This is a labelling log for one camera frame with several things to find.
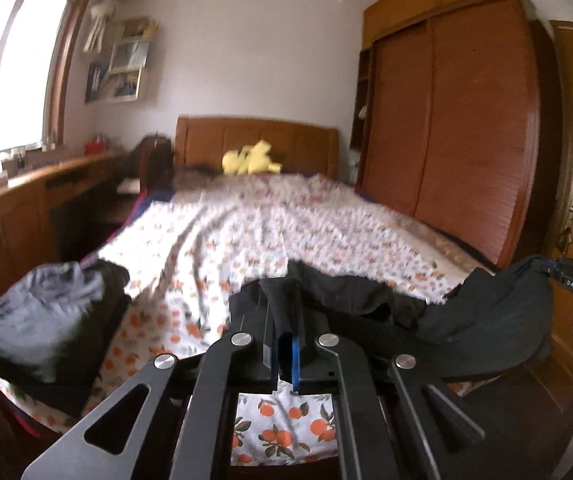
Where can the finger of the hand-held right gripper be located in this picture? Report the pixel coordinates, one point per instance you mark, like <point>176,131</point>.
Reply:
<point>547,264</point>

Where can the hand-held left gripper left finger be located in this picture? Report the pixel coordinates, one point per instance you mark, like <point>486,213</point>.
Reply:
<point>272,360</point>

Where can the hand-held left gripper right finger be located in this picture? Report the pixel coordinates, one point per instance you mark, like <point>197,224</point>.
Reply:
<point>295,360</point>

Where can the black coat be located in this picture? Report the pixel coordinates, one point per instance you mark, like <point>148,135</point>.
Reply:
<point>366,320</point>

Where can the beige floral quilt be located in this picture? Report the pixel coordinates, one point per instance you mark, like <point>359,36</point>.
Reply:
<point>446,245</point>

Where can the bed with orange-print sheet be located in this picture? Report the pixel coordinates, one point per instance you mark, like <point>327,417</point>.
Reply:
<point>266,230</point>

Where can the wooden wardrobe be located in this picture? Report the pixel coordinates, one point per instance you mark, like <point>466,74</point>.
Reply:
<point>466,110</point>

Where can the folded black garment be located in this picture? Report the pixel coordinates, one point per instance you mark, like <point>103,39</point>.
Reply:
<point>114,285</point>

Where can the yellow plush toy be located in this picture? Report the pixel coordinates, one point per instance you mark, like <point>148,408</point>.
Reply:
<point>246,160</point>

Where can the wooden bed headboard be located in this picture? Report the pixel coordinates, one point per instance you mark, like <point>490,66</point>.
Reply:
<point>291,142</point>

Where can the black chair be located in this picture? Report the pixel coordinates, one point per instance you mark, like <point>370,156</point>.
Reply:
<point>156,165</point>

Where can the folded grey garment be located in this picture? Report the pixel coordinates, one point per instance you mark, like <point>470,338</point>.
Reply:
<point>31,310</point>

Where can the red bowl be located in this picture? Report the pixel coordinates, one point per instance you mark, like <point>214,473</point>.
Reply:
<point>95,146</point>

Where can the wooden desk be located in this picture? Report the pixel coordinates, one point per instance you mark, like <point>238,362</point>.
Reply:
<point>16,210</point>

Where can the hanging white plush toy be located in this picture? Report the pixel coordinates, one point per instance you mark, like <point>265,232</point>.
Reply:
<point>101,15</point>

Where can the wooden framed window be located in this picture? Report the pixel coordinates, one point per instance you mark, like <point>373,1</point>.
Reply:
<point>16,60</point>

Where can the white wall shelf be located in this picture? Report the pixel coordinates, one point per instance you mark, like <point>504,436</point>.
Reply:
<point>129,67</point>

